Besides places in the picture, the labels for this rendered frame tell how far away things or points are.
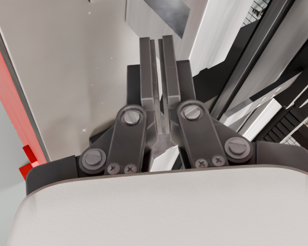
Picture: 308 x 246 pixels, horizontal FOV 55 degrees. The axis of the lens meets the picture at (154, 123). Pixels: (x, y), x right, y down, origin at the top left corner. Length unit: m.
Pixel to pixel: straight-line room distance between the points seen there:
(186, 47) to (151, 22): 0.05
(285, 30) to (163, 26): 0.29
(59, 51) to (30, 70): 0.03
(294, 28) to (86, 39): 0.32
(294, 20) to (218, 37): 0.25
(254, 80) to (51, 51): 0.40
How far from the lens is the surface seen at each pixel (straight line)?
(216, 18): 0.25
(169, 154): 0.47
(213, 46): 0.28
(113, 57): 0.36
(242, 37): 0.86
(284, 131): 0.81
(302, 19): 0.50
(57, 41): 0.30
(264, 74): 0.58
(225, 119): 0.36
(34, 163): 1.03
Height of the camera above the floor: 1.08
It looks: 21 degrees down
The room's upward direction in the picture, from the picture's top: 141 degrees clockwise
